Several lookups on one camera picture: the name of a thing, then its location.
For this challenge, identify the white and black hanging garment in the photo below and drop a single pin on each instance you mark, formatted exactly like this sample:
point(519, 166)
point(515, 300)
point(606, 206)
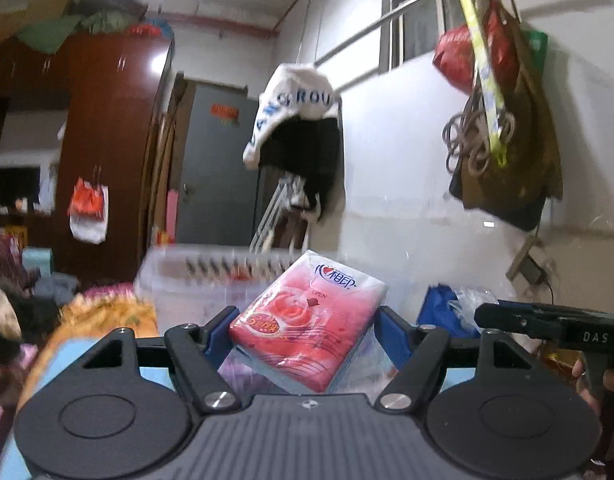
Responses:
point(297, 135)

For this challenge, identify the white drying rack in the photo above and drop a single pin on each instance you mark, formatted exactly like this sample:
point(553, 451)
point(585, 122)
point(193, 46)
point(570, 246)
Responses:
point(277, 215)

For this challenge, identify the green cloth bundle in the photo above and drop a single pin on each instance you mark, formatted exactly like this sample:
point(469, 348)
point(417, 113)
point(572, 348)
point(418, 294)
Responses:
point(49, 32)

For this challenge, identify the pile of clothes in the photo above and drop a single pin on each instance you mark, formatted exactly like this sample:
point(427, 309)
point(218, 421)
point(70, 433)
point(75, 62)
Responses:
point(12, 310)

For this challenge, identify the grey door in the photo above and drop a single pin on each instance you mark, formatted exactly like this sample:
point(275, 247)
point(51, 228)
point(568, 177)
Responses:
point(217, 185)

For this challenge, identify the brown hanging bag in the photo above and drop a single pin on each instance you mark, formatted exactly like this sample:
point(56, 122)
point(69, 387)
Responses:
point(527, 175)

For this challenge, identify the clear bag with blue label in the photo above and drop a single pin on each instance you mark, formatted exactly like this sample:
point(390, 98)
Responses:
point(469, 305)

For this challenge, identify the pink tissue pack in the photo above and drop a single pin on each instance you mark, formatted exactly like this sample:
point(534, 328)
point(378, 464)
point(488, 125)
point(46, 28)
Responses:
point(307, 320)

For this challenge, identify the red and white plastic bag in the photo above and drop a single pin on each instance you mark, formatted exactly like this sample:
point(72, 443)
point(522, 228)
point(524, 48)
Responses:
point(89, 210)

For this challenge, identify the brown wooden wardrobe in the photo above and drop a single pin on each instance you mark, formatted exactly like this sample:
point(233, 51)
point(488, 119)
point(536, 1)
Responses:
point(102, 160)

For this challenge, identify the white perforated plastic basket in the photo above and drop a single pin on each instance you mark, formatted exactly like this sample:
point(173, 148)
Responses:
point(187, 285)

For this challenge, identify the red hanging plastic bag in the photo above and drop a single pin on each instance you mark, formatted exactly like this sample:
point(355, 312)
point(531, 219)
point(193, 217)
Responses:
point(462, 55)

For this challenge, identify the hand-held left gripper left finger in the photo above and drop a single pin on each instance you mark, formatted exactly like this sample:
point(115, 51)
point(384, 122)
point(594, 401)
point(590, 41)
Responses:
point(222, 322)

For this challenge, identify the window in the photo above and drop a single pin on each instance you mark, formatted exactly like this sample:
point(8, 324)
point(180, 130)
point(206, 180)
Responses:
point(422, 25)

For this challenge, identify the orange patterned blanket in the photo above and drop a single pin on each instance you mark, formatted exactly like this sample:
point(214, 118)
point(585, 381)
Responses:
point(107, 317)

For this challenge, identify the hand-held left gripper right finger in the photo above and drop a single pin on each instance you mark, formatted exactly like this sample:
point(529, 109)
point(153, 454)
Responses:
point(393, 332)

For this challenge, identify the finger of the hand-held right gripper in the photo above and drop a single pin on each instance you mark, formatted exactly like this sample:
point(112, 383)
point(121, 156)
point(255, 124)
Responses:
point(507, 319)

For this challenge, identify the grey folded bedding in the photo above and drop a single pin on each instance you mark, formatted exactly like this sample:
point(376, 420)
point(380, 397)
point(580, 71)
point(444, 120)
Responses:
point(112, 2)

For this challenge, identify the metal hanging rod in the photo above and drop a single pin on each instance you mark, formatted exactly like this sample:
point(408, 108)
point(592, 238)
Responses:
point(357, 40)

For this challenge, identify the light blue box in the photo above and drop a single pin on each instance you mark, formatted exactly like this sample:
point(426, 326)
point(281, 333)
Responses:
point(37, 264)

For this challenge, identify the wall power adapter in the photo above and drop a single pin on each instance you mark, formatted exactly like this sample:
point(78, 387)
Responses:
point(529, 265)

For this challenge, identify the blue fabric bag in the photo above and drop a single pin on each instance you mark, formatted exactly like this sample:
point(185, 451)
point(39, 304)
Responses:
point(437, 310)

